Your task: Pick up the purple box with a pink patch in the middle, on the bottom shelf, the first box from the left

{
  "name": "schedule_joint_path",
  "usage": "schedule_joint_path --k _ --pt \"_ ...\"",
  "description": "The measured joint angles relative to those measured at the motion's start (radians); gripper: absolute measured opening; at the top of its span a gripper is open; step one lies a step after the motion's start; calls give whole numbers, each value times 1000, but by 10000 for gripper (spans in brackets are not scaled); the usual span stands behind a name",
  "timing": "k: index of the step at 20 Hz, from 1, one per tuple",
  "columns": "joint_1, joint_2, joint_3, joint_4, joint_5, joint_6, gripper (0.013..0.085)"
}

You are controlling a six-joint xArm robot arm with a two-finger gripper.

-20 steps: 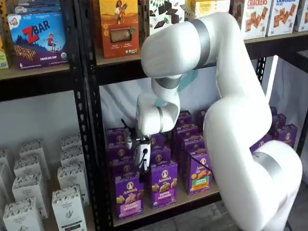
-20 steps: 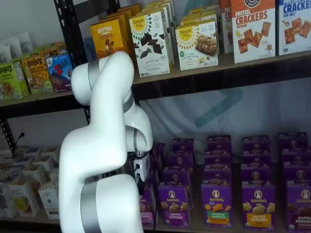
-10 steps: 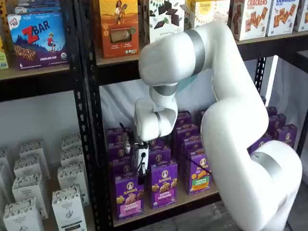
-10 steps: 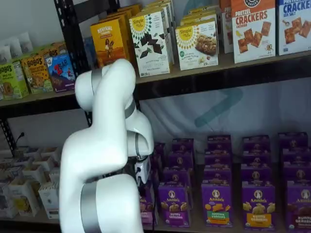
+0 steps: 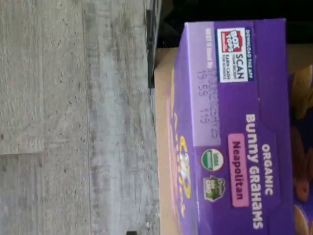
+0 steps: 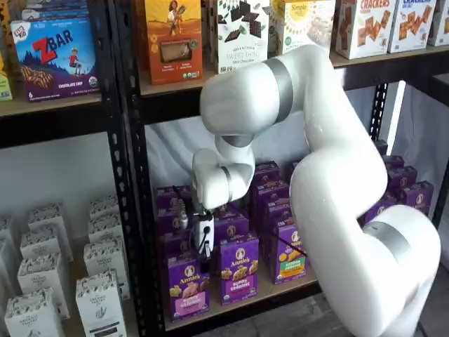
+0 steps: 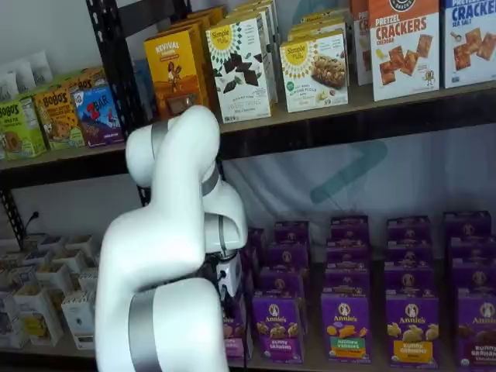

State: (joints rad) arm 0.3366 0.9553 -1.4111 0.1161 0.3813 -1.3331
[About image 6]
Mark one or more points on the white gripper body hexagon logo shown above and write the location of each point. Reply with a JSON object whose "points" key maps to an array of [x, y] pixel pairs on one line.
{"points": [[202, 224]]}

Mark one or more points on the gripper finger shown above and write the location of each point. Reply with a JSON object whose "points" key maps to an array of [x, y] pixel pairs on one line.
{"points": [[207, 263]]}

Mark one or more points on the purple Annie's box pink label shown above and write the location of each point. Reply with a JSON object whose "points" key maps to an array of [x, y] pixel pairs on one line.
{"points": [[189, 298], [177, 245], [172, 223], [172, 198]]}

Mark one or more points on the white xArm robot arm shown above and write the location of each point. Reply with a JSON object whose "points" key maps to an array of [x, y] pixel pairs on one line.
{"points": [[350, 175]]}

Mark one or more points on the purple Annie's box violet label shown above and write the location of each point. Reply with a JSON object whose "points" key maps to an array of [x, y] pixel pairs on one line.
{"points": [[231, 224], [238, 274]]}

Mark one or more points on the purple Annie's box green label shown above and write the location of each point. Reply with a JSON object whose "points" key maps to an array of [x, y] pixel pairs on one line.
{"points": [[266, 172], [273, 193], [280, 214], [291, 267]]}

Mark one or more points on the white Organic Pantry box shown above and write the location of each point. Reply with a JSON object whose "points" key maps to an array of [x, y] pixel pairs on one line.
{"points": [[105, 228], [43, 242], [105, 259], [101, 309], [104, 207], [45, 216], [33, 316], [5, 228], [42, 274]]}

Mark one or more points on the orange cracker box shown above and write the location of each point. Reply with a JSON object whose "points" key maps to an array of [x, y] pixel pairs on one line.
{"points": [[175, 52]]}

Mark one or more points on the purple Annie's box brown label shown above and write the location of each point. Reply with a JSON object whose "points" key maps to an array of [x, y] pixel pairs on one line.
{"points": [[379, 212]]}

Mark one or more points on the white Simple Mills thins box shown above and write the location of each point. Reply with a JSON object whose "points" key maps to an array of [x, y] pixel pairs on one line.
{"points": [[242, 42]]}

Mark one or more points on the purple Annie's snack box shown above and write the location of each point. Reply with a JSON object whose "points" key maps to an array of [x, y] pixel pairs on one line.
{"points": [[417, 198], [393, 161], [403, 179]]}

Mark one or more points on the blue ZBar snack box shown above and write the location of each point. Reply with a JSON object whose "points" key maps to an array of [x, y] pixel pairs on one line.
{"points": [[52, 63], [59, 12]]}

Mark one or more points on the yellow Simple Mills bar box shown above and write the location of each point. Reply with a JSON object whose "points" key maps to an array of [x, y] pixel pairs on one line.
{"points": [[305, 24]]}

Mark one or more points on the yellow Bobo's snack box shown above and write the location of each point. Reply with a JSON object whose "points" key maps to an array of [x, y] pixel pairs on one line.
{"points": [[4, 84]]}

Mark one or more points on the white crackers box left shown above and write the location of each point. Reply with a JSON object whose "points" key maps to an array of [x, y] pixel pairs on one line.
{"points": [[365, 31]]}

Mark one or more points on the white crackers box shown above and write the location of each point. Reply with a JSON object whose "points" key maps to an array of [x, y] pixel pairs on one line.
{"points": [[365, 31], [410, 28]]}

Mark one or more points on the white crackers box right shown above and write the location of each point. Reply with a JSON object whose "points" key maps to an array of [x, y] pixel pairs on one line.
{"points": [[410, 28]]}

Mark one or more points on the white cracker box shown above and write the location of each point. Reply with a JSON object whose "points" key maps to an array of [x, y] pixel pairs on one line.
{"points": [[440, 24]]}

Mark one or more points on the black metal shelving rack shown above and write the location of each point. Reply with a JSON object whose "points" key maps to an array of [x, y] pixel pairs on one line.
{"points": [[168, 109], [52, 126]]}

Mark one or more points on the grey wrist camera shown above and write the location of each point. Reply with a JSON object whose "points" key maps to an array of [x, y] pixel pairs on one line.
{"points": [[183, 219]]}

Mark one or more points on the black side shelf frame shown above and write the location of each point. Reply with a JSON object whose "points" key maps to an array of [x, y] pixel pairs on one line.
{"points": [[442, 84]]}

